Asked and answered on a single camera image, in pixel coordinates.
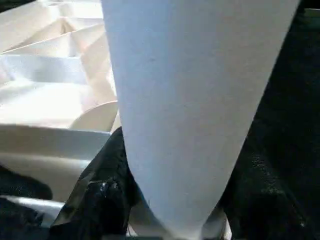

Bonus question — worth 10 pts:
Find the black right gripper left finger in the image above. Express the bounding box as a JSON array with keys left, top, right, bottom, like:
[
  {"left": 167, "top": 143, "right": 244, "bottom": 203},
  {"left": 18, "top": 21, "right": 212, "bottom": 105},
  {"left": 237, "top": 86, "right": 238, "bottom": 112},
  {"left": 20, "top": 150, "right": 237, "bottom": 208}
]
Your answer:
[{"left": 49, "top": 127, "right": 143, "bottom": 240}]

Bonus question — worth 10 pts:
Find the white plastic table top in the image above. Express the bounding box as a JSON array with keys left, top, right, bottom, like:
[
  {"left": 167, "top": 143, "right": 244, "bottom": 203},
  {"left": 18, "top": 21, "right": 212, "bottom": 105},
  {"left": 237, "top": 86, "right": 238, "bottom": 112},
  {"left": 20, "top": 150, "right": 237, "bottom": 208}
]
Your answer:
[{"left": 0, "top": 0, "right": 132, "bottom": 238}]

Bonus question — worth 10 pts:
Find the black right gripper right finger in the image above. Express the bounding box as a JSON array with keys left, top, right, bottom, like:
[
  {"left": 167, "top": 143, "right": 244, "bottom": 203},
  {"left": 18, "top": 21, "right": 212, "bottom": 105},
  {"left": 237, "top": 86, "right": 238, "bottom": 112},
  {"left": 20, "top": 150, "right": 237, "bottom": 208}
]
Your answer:
[{"left": 219, "top": 137, "right": 320, "bottom": 240}]

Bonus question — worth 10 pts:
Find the black work mat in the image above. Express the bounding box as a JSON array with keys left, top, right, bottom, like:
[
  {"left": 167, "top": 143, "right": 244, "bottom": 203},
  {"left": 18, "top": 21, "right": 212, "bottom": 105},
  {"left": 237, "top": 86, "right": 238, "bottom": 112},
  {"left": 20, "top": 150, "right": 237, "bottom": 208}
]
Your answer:
[{"left": 0, "top": 0, "right": 320, "bottom": 240}]

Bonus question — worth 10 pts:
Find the white plastic table leg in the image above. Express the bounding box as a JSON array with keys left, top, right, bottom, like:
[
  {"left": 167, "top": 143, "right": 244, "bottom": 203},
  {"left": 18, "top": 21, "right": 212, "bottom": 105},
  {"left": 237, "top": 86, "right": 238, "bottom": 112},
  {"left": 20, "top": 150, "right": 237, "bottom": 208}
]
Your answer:
[{"left": 100, "top": 0, "right": 304, "bottom": 240}]

